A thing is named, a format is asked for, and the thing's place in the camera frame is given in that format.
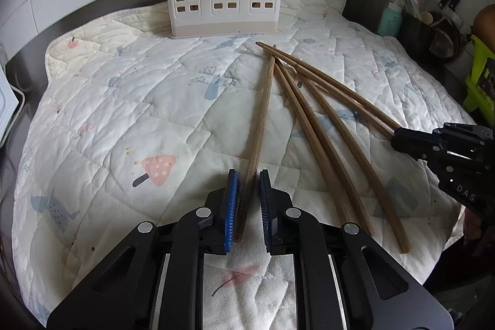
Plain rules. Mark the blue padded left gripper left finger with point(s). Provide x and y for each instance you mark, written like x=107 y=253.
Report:
x=229 y=208

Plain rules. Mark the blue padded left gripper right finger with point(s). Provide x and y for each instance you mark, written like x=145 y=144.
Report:
x=268 y=208

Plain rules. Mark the wooden chopstick long diagonal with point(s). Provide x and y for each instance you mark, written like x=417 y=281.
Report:
x=346 y=100
x=314 y=72

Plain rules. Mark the person's right hand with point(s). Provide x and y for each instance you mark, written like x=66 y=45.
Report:
x=472 y=225

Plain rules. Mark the green plastic basket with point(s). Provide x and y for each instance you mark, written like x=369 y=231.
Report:
x=480 y=82

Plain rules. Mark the wooden chopstick vertical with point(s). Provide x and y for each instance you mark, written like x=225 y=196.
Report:
x=337 y=183
x=357 y=204

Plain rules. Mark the black utensil pot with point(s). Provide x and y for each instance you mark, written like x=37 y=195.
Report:
x=441 y=41

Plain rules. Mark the white quilted mat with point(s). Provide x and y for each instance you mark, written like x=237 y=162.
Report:
x=136 y=125

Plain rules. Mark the teal soap bottle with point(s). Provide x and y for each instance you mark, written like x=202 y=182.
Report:
x=391 y=19

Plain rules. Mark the white rice spoon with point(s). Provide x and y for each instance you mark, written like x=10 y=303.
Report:
x=413 y=7

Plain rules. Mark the white microwave oven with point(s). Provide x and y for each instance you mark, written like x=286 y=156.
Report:
x=12 y=103

